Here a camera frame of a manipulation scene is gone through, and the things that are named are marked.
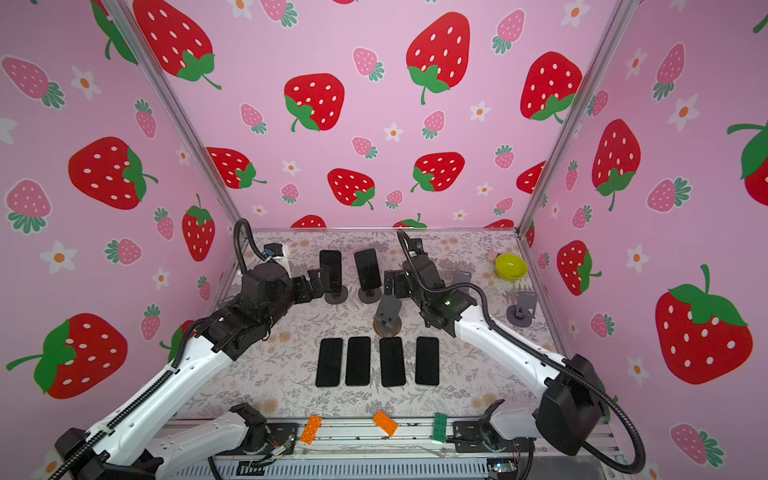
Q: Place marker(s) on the lime green plastic bowl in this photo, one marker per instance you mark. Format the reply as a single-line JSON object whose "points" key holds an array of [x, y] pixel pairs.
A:
{"points": [[510, 267]]}

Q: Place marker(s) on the aluminium corner post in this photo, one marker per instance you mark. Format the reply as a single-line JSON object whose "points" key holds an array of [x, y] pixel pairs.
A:
{"points": [[616, 28], [126, 24]]}

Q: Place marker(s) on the aluminium front rail base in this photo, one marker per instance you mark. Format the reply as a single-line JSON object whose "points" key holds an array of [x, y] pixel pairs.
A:
{"points": [[355, 448]]}

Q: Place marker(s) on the orange brick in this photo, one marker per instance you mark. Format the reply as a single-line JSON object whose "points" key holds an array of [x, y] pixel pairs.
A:
{"points": [[311, 428], [385, 423]]}

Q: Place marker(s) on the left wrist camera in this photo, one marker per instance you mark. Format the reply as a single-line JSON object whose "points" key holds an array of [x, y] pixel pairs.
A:
{"points": [[276, 252]]}

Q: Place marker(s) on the round wooden phone stand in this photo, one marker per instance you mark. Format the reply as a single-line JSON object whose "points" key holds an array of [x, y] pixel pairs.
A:
{"points": [[386, 321]]}

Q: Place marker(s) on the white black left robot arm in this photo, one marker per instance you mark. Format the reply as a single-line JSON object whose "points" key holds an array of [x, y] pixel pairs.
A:
{"points": [[125, 444]]}

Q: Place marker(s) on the grey stand rear left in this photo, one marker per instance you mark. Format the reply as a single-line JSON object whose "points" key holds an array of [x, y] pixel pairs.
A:
{"points": [[337, 298]]}

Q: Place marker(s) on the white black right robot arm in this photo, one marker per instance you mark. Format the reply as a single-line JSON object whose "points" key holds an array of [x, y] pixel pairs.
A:
{"points": [[570, 401]]}

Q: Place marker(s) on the aluminium corner post left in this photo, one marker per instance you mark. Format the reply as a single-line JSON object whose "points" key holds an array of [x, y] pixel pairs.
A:
{"points": [[126, 24]]}

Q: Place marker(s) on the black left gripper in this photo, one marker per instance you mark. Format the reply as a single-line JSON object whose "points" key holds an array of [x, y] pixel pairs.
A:
{"points": [[315, 284]]}

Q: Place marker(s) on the grey stand rear middle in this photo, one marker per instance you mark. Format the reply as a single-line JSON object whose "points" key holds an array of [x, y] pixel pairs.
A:
{"points": [[370, 296]]}

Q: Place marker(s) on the green brick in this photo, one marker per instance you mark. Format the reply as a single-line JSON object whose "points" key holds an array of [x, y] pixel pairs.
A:
{"points": [[439, 431]]}

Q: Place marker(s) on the grey stand right rear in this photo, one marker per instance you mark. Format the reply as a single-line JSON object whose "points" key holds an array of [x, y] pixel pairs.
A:
{"points": [[461, 278]]}

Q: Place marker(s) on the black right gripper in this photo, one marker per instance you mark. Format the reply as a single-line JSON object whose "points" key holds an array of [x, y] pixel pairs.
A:
{"points": [[401, 277]]}

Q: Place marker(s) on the orange brick left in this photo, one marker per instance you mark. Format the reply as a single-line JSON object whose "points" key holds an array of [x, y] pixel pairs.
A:
{"points": [[311, 428]]}

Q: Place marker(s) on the orange brick middle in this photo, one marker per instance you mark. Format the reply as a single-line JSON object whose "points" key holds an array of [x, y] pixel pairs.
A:
{"points": [[385, 423]]}

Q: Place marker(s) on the aluminium corner post right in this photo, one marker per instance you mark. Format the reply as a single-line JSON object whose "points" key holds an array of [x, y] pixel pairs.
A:
{"points": [[616, 28]]}

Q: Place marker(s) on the grey stand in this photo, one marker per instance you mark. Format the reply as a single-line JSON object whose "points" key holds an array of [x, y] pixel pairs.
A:
{"points": [[370, 296], [337, 298], [523, 310], [461, 278]]}

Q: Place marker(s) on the grey stand far right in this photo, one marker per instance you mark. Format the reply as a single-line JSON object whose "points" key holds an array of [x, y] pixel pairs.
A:
{"points": [[523, 310]]}

